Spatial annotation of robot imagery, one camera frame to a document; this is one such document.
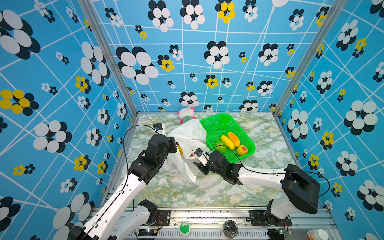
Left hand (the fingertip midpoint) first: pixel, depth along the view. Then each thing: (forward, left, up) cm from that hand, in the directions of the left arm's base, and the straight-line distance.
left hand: (173, 136), depth 73 cm
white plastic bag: (+2, -9, -2) cm, 10 cm away
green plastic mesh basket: (+20, -31, -24) cm, 44 cm away
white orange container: (-38, -64, -19) cm, 76 cm away
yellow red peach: (+5, -40, -21) cm, 45 cm away
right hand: (-4, -12, -15) cm, 20 cm away
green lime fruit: (+6, -27, -21) cm, 35 cm away
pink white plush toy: (+36, -4, -20) cm, 41 cm away
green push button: (-36, -7, -17) cm, 40 cm away
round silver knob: (-37, -26, -15) cm, 47 cm away
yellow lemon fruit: (+11, -33, -21) cm, 40 cm away
